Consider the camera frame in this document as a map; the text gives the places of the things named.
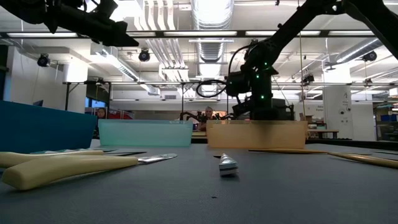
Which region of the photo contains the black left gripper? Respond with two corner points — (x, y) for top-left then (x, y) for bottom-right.
(49, 0), (140, 47)

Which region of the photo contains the teal translucent plastic bin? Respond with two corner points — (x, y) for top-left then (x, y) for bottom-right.
(97, 119), (194, 148)

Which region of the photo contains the black ceiling speaker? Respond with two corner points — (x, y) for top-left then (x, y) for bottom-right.
(137, 48), (151, 63)
(362, 50), (378, 62)
(36, 53), (51, 68)

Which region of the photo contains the orange translucent plastic bin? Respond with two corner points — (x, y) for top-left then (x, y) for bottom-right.
(205, 119), (308, 149)

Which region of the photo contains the person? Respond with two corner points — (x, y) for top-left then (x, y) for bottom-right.
(93, 107), (107, 138)
(197, 105), (218, 132)

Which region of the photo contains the wooden desk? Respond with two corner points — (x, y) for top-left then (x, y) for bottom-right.
(306, 129), (340, 140)

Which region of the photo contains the blue screen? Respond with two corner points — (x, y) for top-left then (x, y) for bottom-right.
(85, 96), (108, 109)

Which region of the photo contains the white column with signs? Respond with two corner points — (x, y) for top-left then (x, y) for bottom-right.
(322, 67), (354, 141)

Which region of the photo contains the dark blue plastic bin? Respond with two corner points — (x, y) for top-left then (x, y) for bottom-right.
(0, 100), (98, 154)

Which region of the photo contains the storage shelf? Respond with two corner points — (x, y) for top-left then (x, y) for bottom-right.
(374, 102), (398, 142)

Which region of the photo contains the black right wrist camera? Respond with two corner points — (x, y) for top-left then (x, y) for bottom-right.
(226, 70), (253, 97)

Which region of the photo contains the black workstation frame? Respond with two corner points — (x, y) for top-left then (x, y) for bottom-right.
(63, 80), (398, 122)

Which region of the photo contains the black right camera cable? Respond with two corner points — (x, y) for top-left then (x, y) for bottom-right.
(195, 46), (249, 99)

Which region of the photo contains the black overhead rail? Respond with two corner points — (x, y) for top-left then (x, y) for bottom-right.
(0, 30), (398, 39)

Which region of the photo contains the silver ventilation duct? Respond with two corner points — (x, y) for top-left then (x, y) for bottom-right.
(335, 37), (388, 64)
(190, 0), (234, 98)

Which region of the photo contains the cream handle knife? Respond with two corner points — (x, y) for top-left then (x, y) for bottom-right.
(1, 153), (178, 191)

